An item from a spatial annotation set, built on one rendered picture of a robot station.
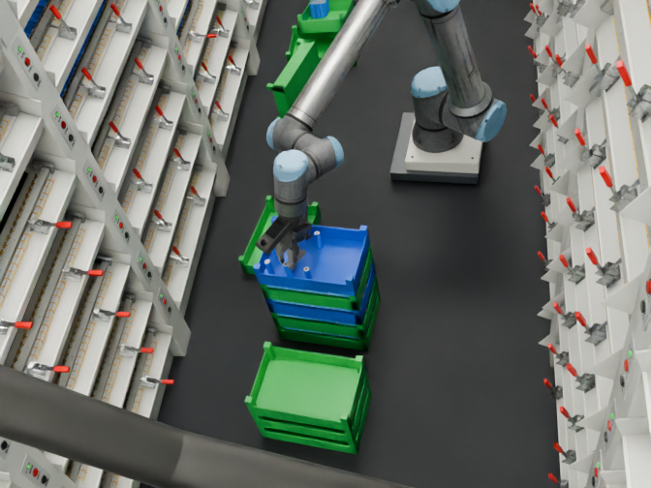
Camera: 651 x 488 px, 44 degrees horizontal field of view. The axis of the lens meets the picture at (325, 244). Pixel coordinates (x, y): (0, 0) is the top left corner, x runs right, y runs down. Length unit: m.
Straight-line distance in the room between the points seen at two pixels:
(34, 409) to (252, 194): 2.78
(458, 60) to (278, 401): 1.15
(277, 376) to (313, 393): 0.13
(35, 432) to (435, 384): 2.23
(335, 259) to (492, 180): 0.82
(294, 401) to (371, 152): 1.16
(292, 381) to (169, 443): 2.05
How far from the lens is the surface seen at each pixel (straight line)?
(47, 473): 2.00
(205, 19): 3.03
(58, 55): 2.07
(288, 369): 2.41
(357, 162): 3.09
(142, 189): 2.46
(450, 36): 2.42
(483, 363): 2.54
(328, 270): 2.37
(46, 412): 0.32
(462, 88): 2.60
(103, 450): 0.33
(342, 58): 2.30
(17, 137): 1.89
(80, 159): 2.07
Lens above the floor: 2.23
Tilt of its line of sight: 51 degrees down
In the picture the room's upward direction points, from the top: 15 degrees counter-clockwise
